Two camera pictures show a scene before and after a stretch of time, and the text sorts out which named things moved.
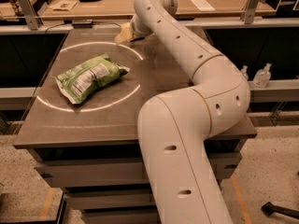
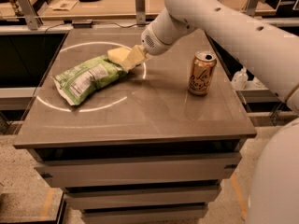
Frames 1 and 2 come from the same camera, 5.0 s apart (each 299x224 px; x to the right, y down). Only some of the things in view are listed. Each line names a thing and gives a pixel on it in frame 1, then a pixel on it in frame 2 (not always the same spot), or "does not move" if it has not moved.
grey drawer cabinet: [99, 162] does not move
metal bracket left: [33, 19] does not move
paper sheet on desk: [64, 5] does not move
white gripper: [136, 26] to [151, 44]
